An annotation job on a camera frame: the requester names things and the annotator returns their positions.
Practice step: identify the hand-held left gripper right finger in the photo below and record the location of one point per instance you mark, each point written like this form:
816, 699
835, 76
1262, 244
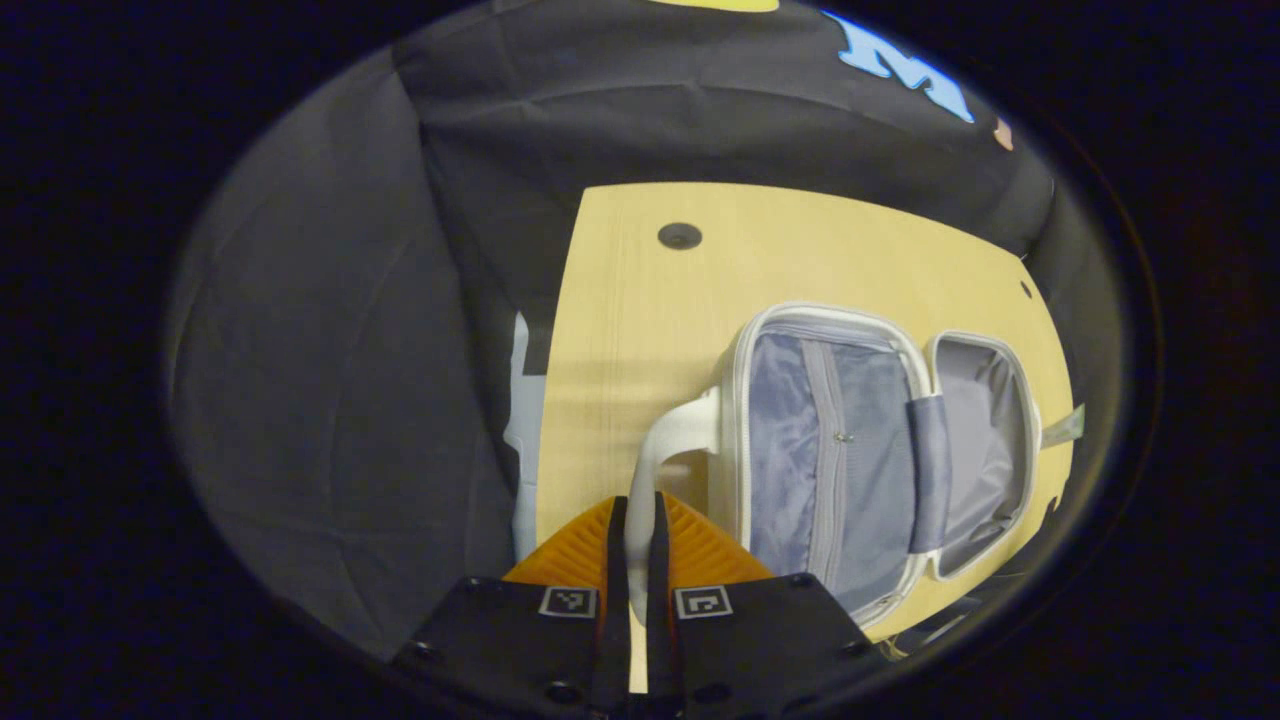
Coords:
760, 630

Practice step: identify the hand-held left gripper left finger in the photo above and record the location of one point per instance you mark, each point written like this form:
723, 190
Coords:
520, 630

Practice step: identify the white suitcase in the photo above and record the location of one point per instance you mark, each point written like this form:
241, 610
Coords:
780, 450

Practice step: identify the grey tube with green cap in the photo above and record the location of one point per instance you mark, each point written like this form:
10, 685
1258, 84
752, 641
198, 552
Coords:
1062, 425

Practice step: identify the black backdrop cloth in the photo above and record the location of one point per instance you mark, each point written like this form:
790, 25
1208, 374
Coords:
330, 400

